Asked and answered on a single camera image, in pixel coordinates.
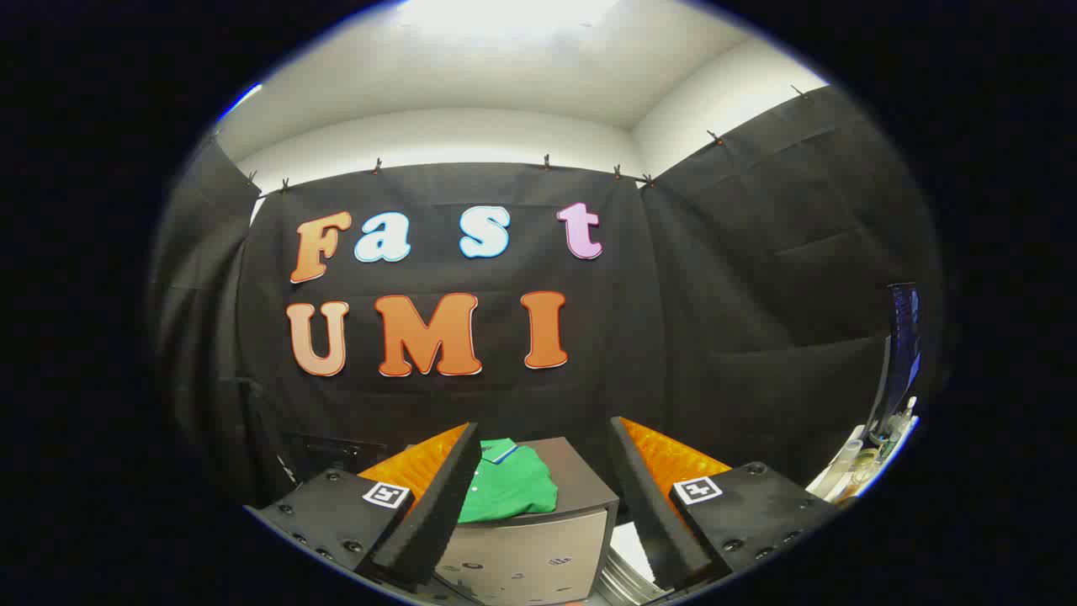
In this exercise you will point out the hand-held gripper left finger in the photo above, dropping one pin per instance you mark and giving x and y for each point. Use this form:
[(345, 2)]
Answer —
[(437, 505)]

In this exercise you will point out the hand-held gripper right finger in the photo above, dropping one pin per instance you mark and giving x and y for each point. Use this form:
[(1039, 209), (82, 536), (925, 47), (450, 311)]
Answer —
[(648, 513)]

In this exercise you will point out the green polo shirt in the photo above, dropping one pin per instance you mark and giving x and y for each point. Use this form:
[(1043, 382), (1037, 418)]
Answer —
[(513, 488)]

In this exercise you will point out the white panel with metal edge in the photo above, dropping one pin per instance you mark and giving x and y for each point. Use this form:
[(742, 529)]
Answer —
[(631, 564)]

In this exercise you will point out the grey cabinet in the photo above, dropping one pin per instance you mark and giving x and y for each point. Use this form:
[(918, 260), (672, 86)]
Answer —
[(538, 555)]

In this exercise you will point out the black backdrop cloth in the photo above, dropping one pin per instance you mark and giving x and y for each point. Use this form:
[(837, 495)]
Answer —
[(673, 337)]

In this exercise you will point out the dark computer monitor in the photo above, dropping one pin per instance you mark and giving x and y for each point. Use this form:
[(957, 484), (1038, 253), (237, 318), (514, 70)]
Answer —
[(904, 337)]

